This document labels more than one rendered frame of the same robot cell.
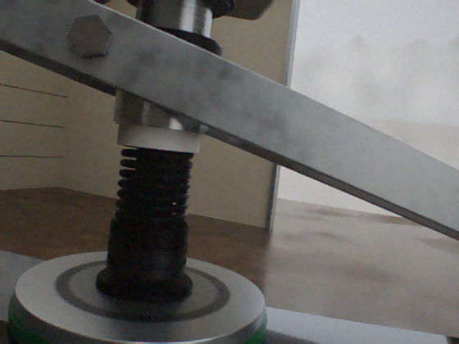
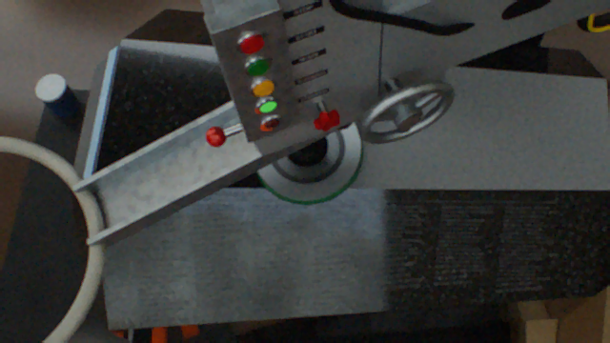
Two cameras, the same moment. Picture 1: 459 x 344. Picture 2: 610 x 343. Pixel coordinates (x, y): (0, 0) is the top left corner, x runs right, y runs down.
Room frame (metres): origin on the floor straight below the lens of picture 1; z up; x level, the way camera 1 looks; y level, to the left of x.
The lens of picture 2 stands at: (0.93, 0.05, 2.18)
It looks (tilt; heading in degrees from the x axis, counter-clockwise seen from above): 68 degrees down; 180
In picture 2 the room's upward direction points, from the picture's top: 11 degrees counter-clockwise
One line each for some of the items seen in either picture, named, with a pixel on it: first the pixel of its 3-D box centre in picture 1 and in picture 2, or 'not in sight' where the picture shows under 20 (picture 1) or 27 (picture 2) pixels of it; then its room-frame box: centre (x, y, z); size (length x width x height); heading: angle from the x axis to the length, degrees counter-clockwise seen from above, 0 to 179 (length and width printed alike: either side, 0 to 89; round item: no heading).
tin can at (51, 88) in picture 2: not in sight; (57, 96); (-0.35, -0.71, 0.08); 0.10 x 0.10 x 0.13
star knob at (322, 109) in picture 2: not in sight; (323, 112); (0.47, 0.09, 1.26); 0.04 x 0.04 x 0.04; 11
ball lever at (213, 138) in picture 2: not in sight; (230, 131); (0.44, -0.05, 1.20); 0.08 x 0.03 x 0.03; 101
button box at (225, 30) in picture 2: not in sight; (258, 77); (0.47, 0.02, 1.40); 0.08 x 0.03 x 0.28; 101
